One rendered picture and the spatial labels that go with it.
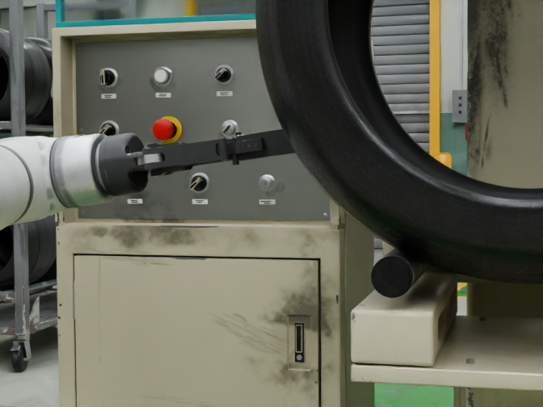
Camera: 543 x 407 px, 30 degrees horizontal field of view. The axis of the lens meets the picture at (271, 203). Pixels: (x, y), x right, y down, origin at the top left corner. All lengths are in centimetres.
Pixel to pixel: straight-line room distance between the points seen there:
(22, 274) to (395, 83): 641
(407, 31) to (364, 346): 954
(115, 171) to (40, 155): 10
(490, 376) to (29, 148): 60
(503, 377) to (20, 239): 390
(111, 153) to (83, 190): 6
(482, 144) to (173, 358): 76
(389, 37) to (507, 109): 919
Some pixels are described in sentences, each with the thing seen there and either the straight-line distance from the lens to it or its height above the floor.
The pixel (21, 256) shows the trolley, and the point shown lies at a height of 55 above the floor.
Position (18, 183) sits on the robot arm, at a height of 100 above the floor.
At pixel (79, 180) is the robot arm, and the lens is 124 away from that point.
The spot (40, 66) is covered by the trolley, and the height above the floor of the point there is 145.
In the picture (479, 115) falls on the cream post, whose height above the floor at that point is 108.
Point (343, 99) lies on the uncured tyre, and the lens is 105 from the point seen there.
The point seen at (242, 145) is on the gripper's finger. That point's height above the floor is 104.
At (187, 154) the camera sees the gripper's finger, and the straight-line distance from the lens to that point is 118.
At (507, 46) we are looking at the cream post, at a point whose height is 118.
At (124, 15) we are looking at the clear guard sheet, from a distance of 194.
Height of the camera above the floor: 104
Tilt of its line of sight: 3 degrees down
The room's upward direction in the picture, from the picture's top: straight up
